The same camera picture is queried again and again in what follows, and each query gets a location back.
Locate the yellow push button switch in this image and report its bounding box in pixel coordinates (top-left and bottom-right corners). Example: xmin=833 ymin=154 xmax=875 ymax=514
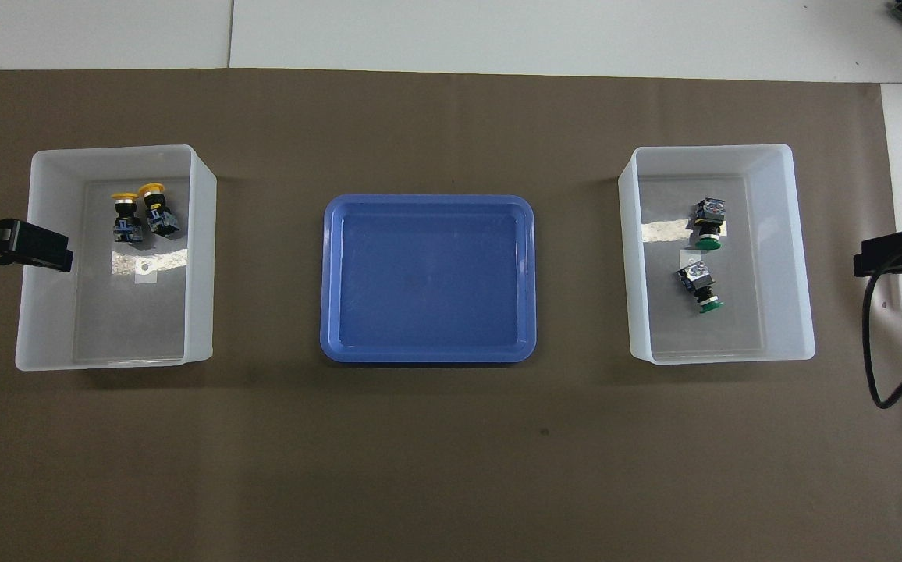
xmin=111 ymin=192 xmax=144 ymax=244
xmin=137 ymin=182 xmax=180 ymax=237

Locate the green push button switch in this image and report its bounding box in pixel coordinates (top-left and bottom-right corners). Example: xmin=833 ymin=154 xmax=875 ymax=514
xmin=691 ymin=197 xmax=728 ymax=251
xmin=676 ymin=262 xmax=726 ymax=315

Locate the translucent white plastic box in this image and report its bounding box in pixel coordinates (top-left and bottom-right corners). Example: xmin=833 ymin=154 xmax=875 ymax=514
xmin=16 ymin=144 xmax=218 ymax=372
xmin=617 ymin=143 xmax=817 ymax=365

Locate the blue plastic tray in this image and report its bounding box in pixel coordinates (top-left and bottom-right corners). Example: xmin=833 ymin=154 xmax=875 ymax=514
xmin=320 ymin=194 xmax=538 ymax=365

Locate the brown paper table mat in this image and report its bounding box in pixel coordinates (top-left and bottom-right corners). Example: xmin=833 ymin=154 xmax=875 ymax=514
xmin=0 ymin=69 xmax=902 ymax=562

